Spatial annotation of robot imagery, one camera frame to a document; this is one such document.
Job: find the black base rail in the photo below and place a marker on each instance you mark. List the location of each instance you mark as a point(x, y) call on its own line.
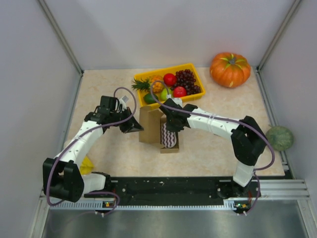
point(178, 191)

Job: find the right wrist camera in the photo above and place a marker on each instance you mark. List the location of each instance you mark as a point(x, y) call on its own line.
point(175, 100)

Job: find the purple grey striped cloth pad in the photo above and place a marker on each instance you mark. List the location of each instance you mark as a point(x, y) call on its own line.
point(168, 139)

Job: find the red apple back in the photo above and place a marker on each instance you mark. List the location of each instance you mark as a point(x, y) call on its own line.
point(169, 79)

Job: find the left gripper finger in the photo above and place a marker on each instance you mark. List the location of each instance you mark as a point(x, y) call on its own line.
point(132, 122)
point(133, 129)

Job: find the toy pineapple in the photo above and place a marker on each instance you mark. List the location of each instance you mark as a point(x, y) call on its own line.
point(145, 84)

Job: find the red apple front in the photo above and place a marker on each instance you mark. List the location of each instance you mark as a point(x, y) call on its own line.
point(179, 92)

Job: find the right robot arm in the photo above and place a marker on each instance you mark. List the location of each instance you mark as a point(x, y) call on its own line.
point(248, 140)

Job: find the green melon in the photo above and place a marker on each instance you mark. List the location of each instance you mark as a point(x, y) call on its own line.
point(280, 138)

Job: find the brown cardboard express box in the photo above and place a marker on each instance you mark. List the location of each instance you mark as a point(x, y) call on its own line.
point(151, 121)

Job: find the green pear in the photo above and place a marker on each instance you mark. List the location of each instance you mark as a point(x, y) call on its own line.
point(164, 94)

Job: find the yellow plastic tray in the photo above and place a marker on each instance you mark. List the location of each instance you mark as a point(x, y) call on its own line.
point(173, 70)

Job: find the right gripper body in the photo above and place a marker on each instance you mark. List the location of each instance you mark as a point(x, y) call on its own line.
point(173, 123)

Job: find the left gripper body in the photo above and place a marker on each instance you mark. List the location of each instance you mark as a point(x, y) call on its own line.
point(126, 121)

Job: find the red apple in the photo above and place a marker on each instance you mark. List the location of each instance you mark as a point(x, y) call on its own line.
point(169, 79)
point(179, 92)

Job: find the dark green lime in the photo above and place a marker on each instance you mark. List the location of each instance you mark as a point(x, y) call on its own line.
point(150, 99)

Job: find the purple grape bunch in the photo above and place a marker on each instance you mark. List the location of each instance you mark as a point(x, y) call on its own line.
point(186, 79)

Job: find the yellow mesh bag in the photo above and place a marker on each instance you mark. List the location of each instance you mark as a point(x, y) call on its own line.
point(86, 166)

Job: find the orange pumpkin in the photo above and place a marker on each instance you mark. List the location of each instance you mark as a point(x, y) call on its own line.
point(230, 70)

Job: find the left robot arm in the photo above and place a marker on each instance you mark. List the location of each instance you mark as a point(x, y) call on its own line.
point(61, 175)

